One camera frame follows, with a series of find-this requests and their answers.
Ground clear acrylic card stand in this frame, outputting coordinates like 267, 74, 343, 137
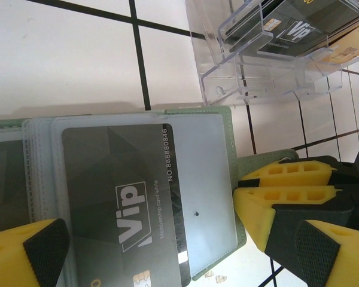
184, 0, 359, 106

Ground gold card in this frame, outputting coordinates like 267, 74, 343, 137
325, 11, 359, 65

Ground black VIP card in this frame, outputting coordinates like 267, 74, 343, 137
0, 139, 31, 234
61, 121, 193, 287

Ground green card holder clear sleeves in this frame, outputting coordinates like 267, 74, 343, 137
0, 105, 300, 287

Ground stack of cards in stand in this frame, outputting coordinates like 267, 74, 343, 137
257, 0, 359, 59

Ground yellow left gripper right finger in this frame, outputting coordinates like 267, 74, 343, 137
295, 219, 359, 287

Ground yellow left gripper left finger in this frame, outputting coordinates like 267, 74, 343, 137
0, 218, 71, 287

